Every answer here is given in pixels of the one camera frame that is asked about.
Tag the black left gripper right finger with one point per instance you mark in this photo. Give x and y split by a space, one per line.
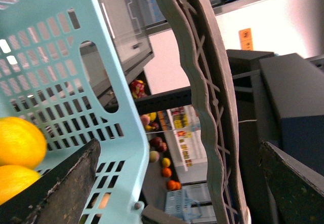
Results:
296 188

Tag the grey basket handle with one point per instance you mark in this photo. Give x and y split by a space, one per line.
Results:
203 58

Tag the mint green shopping basket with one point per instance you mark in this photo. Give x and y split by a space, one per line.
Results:
66 66

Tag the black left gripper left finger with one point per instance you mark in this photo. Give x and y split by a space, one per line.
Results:
60 195

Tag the blue basket on shelf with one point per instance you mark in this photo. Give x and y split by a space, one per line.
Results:
191 204

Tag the yellow lemon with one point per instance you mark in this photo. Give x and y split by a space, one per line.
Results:
22 143
15 179

